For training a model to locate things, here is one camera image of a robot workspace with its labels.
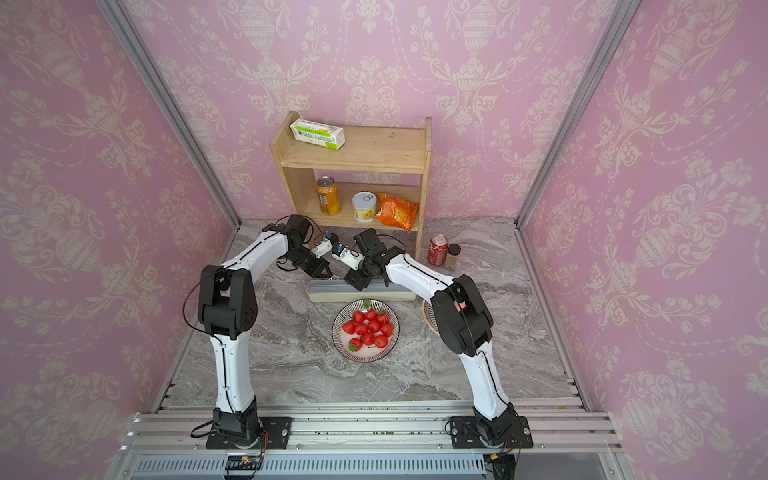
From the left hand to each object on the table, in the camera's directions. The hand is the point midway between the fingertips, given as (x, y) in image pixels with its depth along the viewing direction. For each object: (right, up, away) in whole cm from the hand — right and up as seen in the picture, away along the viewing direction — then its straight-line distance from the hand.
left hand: (328, 274), depth 98 cm
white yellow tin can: (+13, +22, -8) cm, 26 cm away
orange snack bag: (+22, +19, -10) cm, 31 cm away
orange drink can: (+3, +24, -10) cm, 26 cm away
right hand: (+9, +2, -2) cm, 10 cm away
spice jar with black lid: (+42, +5, +4) cm, 42 cm away
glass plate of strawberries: (+13, -16, -9) cm, 23 cm away
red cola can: (+37, +8, +2) cm, 37 cm away
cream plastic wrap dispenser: (+4, -5, -3) cm, 7 cm away
